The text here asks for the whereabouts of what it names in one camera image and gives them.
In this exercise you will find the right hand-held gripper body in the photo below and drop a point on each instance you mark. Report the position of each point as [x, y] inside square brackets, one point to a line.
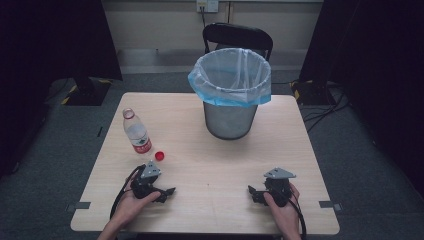
[278, 190]

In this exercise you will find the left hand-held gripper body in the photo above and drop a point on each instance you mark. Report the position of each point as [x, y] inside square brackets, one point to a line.
[144, 186]

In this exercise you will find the red bottle cap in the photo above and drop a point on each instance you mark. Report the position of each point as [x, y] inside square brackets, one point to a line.
[159, 155]

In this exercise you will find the clear plastic bottle red label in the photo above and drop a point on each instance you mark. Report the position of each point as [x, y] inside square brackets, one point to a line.
[136, 132]

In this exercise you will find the grey metal mesh trash bin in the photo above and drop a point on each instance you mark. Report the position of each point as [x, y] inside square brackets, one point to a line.
[230, 120]

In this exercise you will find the person's left hand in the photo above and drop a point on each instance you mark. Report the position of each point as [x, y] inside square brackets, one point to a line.
[133, 207]

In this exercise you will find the person's right hand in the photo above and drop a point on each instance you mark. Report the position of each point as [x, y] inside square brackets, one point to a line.
[285, 215]

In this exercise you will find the grey tape strip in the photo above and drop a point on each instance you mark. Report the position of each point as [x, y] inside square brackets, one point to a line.
[329, 205]
[78, 206]

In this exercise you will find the small black floor item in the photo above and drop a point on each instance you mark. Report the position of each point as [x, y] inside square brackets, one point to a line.
[99, 131]

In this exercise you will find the black stand base striped tape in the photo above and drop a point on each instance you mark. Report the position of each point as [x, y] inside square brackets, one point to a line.
[311, 93]
[87, 93]

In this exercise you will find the translucent blue bin bag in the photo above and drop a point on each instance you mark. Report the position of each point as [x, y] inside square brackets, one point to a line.
[230, 78]

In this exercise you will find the black chair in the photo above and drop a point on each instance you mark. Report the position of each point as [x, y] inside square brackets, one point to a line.
[238, 36]

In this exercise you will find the black curtain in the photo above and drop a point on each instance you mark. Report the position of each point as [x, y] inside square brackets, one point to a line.
[376, 56]
[43, 50]

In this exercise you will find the white wall socket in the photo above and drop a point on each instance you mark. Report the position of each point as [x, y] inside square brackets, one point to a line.
[207, 5]

